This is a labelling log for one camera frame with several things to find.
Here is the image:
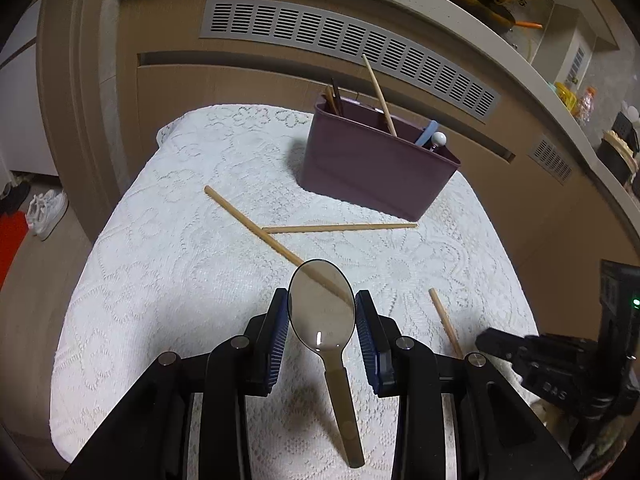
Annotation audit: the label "white lace tablecloth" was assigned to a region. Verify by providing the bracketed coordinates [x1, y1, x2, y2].
[50, 105, 541, 480]

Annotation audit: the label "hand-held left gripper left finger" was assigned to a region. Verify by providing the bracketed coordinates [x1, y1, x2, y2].
[65, 287, 290, 480]

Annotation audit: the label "black round container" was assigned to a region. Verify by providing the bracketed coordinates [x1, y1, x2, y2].
[596, 130, 640, 187]

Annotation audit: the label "blue plastic spoon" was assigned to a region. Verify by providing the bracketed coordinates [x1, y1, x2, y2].
[416, 121, 440, 147]

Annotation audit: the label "purple utensil holder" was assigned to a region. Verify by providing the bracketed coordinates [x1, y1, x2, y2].
[298, 100, 461, 222]

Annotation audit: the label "small grey vent grille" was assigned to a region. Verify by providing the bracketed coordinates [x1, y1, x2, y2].
[529, 137, 574, 184]

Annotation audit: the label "clear plastic bottle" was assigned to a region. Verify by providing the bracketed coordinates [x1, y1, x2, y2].
[577, 86, 597, 123]

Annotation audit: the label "white sneakers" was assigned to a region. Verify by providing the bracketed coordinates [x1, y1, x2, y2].
[26, 189, 69, 242]

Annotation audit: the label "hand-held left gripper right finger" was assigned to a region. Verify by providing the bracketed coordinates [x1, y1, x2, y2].
[356, 290, 581, 480]

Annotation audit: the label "translucent grey oval spoon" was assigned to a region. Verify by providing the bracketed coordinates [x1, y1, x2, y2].
[287, 258, 366, 468]

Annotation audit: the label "yellow plastic item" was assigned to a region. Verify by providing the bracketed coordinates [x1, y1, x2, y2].
[554, 81, 577, 110]

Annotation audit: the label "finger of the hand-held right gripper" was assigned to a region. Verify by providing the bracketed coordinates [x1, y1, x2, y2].
[520, 360, 617, 412]
[475, 328, 603, 367]

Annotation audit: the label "red floor mat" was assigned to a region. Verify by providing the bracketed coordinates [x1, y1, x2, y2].
[0, 211, 29, 292]

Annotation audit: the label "wooden chopstick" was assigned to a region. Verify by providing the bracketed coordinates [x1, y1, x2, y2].
[204, 185, 353, 303]
[262, 222, 418, 234]
[429, 288, 465, 359]
[362, 54, 398, 137]

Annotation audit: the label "long grey vent grille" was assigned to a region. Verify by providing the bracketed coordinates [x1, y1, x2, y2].
[199, 0, 502, 125]

